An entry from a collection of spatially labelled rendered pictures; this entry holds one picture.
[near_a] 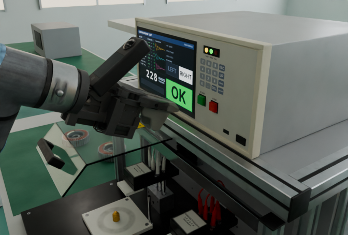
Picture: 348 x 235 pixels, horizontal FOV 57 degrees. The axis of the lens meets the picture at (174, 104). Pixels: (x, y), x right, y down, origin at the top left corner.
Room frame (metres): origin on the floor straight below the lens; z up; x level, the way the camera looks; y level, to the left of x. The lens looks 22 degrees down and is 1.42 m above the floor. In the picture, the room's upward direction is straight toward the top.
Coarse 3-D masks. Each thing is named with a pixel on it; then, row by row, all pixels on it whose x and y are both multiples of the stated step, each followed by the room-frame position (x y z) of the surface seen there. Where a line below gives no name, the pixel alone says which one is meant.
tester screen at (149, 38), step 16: (144, 32) 0.81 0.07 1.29; (160, 48) 0.75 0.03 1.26; (176, 48) 0.69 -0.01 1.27; (192, 48) 0.64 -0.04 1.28; (144, 64) 0.81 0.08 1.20; (160, 64) 0.75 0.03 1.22; (176, 64) 0.69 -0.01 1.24; (192, 64) 0.64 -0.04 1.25; (160, 80) 0.75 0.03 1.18; (176, 80) 0.69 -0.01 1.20; (192, 80) 0.64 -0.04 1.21; (192, 96) 0.64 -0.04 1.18; (192, 112) 0.64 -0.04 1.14
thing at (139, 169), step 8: (128, 168) 0.76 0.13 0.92; (136, 168) 0.76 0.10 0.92; (144, 168) 0.76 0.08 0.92; (160, 168) 0.79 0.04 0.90; (168, 168) 0.79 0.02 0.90; (176, 168) 0.79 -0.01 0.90; (128, 176) 0.73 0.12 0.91; (136, 176) 0.72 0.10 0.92; (144, 176) 0.73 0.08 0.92; (152, 176) 0.74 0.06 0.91; (160, 176) 0.75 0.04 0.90; (168, 176) 0.76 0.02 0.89; (120, 184) 0.74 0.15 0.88; (128, 184) 0.73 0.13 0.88; (136, 184) 0.71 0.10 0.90; (144, 184) 0.72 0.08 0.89; (152, 184) 0.74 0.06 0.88; (160, 184) 0.78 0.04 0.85; (128, 192) 0.70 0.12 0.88; (136, 192) 0.71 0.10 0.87
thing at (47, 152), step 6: (42, 138) 0.67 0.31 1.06; (42, 144) 0.64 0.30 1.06; (48, 144) 0.66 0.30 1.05; (42, 150) 0.62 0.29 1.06; (48, 150) 0.61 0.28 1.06; (48, 156) 0.59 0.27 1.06; (54, 156) 0.59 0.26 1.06; (48, 162) 0.58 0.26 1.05; (54, 162) 0.58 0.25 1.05; (60, 162) 0.59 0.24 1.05; (60, 168) 0.59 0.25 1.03
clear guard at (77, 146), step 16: (64, 128) 0.71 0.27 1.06; (80, 128) 0.71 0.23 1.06; (96, 128) 0.71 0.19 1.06; (144, 128) 0.71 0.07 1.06; (64, 144) 0.65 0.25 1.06; (80, 144) 0.63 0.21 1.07; (96, 144) 0.63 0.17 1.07; (112, 144) 0.63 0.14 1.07; (128, 144) 0.63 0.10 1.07; (144, 144) 0.63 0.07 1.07; (64, 160) 0.60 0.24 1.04; (80, 160) 0.57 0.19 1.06; (96, 160) 0.56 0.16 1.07; (64, 176) 0.56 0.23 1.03; (64, 192) 0.53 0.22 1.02
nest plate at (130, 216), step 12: (108, 204) 0.77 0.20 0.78; (120, 204) 0.77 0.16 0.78; (132, 204) 0.77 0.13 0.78; (84, 216) 0.72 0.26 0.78; (96, 216) 0.72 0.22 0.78; (108, 216) 0.72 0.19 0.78; (120, 216) 0.72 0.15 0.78; (132, 216) 0.72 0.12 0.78; (144, 216) 0.72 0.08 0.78; (96, 228) 0.68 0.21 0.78; (108, 228) 0.68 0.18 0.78; (120, 228) 0.68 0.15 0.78; (132, 228) 0.68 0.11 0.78; (144, 228) 0.68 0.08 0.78
